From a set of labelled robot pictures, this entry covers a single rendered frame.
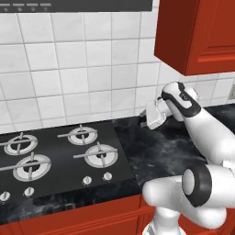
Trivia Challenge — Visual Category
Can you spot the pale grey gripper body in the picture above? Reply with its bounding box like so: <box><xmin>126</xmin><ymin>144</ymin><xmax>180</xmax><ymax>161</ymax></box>
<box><xmin>145</xmin><ymin>100</ymin><xmax>168</xmax><ymax>130</ymax></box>

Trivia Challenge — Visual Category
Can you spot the red wall cabinet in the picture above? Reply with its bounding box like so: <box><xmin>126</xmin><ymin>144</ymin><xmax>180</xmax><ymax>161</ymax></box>
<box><xmin>153</xmin><ymin>0</ymin><xmax>235</xmax><ymax>77</ymax></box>

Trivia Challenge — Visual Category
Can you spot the dark grey range hood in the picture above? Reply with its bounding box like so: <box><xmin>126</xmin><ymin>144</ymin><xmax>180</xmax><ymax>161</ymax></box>
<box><xmin>0</xmin><ymin>0</ymin><xmax>153</xmax><ymax>14</ymax></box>

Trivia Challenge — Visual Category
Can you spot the black gas hob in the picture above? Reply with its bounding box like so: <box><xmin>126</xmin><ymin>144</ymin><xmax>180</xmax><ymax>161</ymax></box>
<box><xmin>0</xmin><ymin>119</ymin><xmax>136</xmax><ymax>209</ymax></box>

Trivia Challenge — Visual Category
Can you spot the white hob knob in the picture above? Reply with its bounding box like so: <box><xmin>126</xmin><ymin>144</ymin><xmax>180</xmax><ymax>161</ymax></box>
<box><xmin>102</xmin><ymin>171</ymin><xmax>114</xmax><ymax>182</ymax></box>
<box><xmin>0</xmin><ymin>191</ymin><xmax>11</xmax><ymax>203</ymax></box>
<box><xmin>82</xmin><ymin>175</ymin><xmax>94</xmax><ymax>186</ymax></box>
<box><xmin>23</xmin><ymin>186</ymin><xmax>36</xmax><ymax>197</ymax></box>

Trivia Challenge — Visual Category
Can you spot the red wall cabinet door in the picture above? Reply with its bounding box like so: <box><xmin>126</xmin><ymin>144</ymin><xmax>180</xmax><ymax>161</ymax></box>
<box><xmin>185</xmin><ymin>0</ymin><xmax>235</xmax><ymax>77</ymax></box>

